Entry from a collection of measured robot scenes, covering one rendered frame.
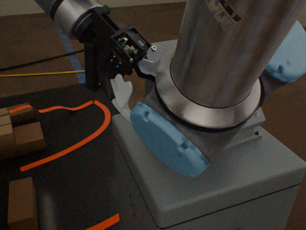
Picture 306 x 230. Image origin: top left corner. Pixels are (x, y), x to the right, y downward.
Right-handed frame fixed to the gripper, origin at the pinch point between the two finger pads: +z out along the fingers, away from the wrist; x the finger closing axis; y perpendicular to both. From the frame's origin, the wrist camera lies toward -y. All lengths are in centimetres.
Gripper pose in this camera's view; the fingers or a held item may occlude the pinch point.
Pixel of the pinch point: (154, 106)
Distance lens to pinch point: 58.4
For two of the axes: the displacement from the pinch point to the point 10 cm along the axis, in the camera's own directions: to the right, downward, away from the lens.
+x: 5.4, -4.8, 6.9
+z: 6.8, 7.3, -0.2
